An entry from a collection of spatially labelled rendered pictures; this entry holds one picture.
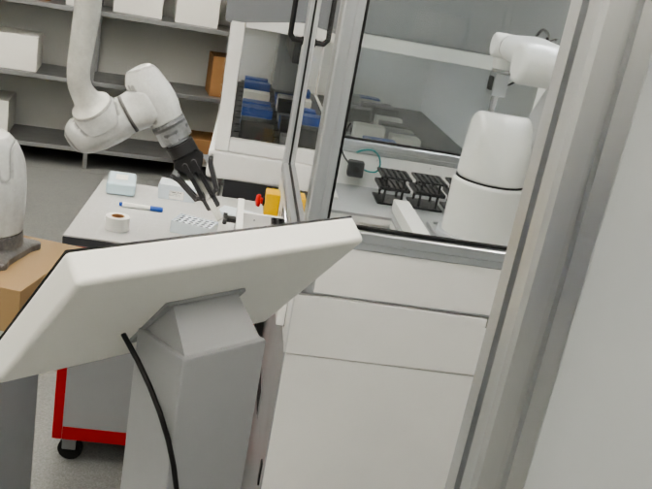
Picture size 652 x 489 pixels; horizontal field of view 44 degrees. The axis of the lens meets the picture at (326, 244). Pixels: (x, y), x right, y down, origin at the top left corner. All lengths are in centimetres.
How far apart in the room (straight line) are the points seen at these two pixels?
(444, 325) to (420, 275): 13
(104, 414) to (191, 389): 142
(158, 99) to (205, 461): 106
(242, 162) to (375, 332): 139
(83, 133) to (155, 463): 104
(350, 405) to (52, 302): 90
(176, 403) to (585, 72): 87
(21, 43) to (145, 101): 383
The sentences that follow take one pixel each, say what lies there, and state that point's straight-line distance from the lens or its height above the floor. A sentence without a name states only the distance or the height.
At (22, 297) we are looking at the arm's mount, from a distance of 177.
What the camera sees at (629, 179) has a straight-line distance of 54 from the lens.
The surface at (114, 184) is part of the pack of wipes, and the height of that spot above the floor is 80.
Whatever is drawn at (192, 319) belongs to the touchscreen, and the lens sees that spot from 121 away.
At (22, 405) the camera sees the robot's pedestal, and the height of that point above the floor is 48.
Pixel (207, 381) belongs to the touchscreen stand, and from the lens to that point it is 122.
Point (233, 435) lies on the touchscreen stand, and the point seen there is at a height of 86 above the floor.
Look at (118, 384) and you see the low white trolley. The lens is 256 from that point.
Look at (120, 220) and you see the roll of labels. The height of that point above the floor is 80.
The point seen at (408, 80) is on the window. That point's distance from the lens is 161.
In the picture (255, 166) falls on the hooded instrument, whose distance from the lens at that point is 298.
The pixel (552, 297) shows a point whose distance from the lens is 53.
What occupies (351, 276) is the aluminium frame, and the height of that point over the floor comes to 99.
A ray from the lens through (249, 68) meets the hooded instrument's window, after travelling 294.
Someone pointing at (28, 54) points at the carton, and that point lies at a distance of 589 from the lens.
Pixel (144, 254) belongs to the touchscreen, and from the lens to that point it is 107.
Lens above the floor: 156
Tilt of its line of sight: 18 degrees down
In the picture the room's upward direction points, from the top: 10 degrees clockwise
